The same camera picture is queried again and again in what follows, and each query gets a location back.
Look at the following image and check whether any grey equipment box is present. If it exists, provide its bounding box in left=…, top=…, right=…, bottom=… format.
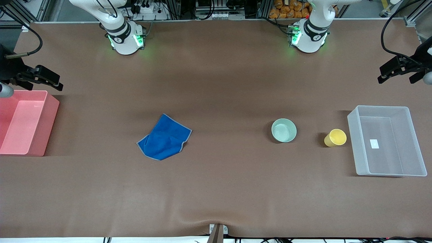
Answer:
left=195, top=0, right=246, bottom=20

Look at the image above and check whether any pale green bowl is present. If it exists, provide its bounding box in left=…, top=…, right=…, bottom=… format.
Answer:
left=271, top=118, right=297, bottom=143

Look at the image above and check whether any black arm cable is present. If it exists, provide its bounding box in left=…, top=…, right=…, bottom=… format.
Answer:
left=0, top=7, right=43, bottom=60
left=381, top=7, right=424, bottom=68

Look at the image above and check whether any clear plastic bin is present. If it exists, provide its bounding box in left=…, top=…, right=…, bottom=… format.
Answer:
left=347, top=105, right=428, bottom=177

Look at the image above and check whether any yellow cup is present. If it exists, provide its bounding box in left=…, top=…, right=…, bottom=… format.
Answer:
left=324, top=129, right=347, bottom=147

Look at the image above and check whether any metal table edge bracket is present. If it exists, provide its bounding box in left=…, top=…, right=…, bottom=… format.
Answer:
left=209, top=223, right=228, bottom=243

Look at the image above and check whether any orange packaged goods pile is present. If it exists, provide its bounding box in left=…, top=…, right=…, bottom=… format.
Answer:
left=269, top=0, right=340, bottom=19

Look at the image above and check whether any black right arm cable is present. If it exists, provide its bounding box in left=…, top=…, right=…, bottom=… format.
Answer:
left=0, top=7, right=43, bottom=60

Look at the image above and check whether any white power strip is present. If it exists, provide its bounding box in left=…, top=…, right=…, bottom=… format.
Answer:
left=130, top=3, right=170, bottom=21

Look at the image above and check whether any pink plastic bin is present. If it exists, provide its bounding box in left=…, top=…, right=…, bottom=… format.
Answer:
left=0, top=90, right=60, bottom=157

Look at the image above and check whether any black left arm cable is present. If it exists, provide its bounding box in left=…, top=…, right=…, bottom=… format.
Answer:
left=381, top=7, right=424, bottom=68

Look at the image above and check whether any blue microfibre cloth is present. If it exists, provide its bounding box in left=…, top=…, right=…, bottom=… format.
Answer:
left=137, top=113, right=193, bottom=161

